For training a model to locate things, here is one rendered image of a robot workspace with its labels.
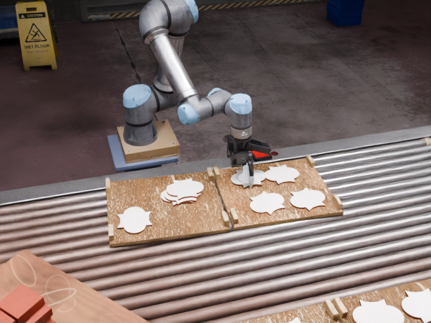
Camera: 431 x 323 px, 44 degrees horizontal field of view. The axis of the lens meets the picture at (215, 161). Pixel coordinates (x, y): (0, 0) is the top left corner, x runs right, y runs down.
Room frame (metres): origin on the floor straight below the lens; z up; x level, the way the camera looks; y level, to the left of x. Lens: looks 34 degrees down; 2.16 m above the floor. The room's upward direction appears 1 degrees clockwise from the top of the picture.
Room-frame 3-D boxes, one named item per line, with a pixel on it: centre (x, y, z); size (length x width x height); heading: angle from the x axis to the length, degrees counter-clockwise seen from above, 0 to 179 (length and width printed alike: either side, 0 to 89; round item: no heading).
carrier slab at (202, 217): (1.51, 0.18, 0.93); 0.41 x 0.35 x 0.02; 102
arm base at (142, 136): (1.99, 0.33, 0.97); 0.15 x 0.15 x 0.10
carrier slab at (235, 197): (1.61, -0.23, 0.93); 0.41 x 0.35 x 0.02; 104
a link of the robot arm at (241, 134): (1.66, -0.09, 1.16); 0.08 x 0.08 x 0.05
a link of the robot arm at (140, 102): (2.00, 0.33, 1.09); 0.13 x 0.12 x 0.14; 128
